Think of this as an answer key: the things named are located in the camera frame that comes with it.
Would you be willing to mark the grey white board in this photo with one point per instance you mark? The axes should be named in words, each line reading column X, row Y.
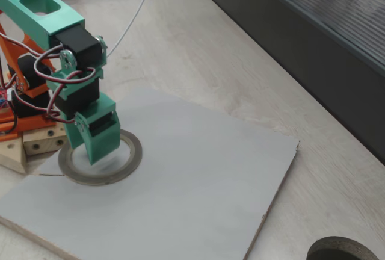
column 180, row 206

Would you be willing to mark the orange board holder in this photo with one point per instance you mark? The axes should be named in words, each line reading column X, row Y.
column 7, row 137

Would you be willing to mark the ribbed glass desk partition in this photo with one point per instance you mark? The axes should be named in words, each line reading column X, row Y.
column 300, row 61

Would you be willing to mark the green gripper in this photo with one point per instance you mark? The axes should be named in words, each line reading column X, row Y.
column 99, row 125

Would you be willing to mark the wooden base block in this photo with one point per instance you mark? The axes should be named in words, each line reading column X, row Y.
column 43, row 139

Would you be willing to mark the light wooden plank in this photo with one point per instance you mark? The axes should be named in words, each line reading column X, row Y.
column 12, row 157

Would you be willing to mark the green orange robot arm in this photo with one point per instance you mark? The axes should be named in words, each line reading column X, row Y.
column 36, row 25

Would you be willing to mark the red controller board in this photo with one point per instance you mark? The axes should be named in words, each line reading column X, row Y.
column 2, row 93

